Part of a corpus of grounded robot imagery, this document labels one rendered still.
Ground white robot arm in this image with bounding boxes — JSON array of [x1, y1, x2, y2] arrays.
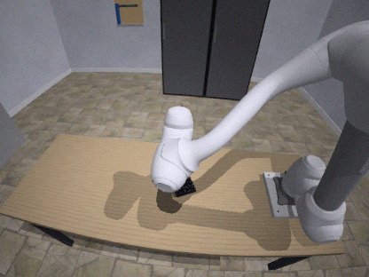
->
[[151, 20, 369, 244]]

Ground black knob box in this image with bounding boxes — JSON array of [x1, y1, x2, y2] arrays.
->
[[175, 177, 196, 197]]

